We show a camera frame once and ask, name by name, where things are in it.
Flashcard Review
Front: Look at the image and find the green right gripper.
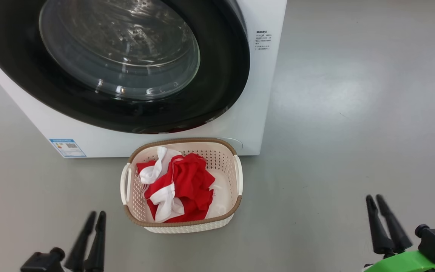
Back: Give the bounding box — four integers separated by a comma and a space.
363, 194, 435, 272

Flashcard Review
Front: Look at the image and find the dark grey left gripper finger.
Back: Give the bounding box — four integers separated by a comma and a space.
65, 211, 97, 272
85, 211, 107, 272

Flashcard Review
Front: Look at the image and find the red and white garment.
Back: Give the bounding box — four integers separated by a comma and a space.
136, 146, 216, 224

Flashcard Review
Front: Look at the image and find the washing machine door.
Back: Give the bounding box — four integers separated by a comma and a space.
0, 0, 251, 135

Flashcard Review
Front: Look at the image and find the cream perforated laundry basket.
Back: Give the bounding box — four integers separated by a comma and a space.
120, 138, 244, 234

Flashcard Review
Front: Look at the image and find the white front-load washing machine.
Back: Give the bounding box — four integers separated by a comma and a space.
0, 0, 288, 159

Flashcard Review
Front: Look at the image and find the blue energy label sticker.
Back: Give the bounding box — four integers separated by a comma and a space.
49, 138, 87, 158

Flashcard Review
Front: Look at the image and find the round white filter cover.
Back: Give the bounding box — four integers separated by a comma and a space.
219, 137, 244, 151

